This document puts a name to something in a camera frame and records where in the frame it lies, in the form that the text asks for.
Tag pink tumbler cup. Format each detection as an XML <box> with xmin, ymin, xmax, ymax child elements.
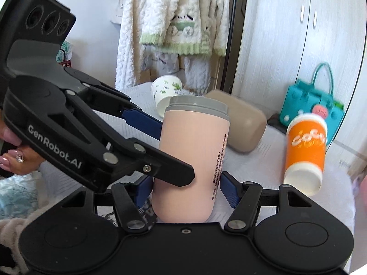
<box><xmin>151</xmin><ymin>95</ymin><xmax>230</xmax><ymax>223</ymax></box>

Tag white green-print paper cup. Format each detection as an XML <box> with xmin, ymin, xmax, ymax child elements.
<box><xmin>150</xmin><ymin>75</ymin><xmax>183</xmax><ymax>117</ymax></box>

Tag tan plastic cup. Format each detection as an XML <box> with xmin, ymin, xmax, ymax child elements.
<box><xmin>205</xmin><ymin>89</ymin><xmax>267</xmax><ymax>153</ymax></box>

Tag orange coco paper cup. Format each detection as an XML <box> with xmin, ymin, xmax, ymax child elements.
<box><xmin>284</xmin><ymin>113</ymin><xmax>327</xmax><ymax>196</ymax></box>

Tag left hand pink nails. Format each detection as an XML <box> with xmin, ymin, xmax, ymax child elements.
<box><xmin>1</xmin><ymin>120</ymin><xmax>45</xmax><ymax>175</ymax></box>

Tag white canvas tote bag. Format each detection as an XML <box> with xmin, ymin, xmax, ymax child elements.
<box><xmin>110</xmin><ymin>0</ymin><xmax>125</xmax><ymax>25</ymax></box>

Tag white fluffy robe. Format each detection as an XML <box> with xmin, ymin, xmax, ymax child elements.
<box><xmin>115</xmin><ymin>0</ymin><xmax>218</xmax><ymax>93</ymax></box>

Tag teal felt handbag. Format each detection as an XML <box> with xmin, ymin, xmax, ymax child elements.
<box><xmin>279</xmin><ymin>62</ymin><xmax>345</xmax><ymax>145</ymax></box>

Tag white green-trim fluffy jacket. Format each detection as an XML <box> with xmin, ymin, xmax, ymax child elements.
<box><xmin>139</xmin><ymin>0</ymin><xmax>230</xmax><ymax>57</ymax></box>

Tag grey wardrobe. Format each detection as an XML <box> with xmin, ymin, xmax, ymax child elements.
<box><xmin>229</xmin><ymin>0</ymin><xmax>367</xmax><ymax>173</ymax></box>

